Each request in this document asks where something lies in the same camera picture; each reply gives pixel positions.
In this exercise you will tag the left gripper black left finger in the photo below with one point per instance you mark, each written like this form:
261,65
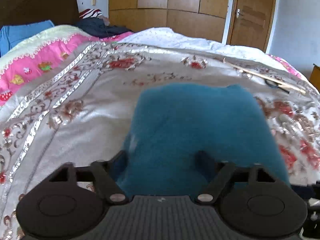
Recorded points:
72,200

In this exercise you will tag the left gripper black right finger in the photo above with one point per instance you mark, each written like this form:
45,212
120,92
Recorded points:
249,199

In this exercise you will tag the teal fleece cloth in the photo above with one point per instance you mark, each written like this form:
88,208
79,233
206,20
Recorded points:
179,131

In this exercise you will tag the floral satin bedspread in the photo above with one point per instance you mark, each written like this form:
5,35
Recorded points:
81,112

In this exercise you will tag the long wooden stick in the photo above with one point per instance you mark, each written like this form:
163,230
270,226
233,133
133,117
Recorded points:
287,86

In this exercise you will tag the pink cartoon quilt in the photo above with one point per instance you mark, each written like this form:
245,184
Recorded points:
41,53

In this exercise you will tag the dark navy garment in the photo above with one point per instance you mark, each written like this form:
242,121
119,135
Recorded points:
96,27

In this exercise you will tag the blue pillow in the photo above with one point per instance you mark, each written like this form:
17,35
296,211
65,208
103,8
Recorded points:
11,35

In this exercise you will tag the wooden door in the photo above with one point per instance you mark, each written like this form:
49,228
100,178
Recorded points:
253,28

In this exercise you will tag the white dotted sheet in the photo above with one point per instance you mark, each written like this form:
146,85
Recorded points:
166,38

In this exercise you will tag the red white striped garment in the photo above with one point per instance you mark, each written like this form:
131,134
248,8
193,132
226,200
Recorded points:
90,13

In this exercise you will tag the wooden wardrobe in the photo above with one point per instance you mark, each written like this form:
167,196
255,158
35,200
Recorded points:
194,18

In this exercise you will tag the dark wooden headboard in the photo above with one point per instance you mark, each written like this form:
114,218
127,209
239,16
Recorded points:
19,12

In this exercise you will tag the black handled scissors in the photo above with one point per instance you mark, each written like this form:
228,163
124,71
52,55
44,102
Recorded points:
275,85

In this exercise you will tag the silver door handle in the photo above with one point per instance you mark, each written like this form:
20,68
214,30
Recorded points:
238,13

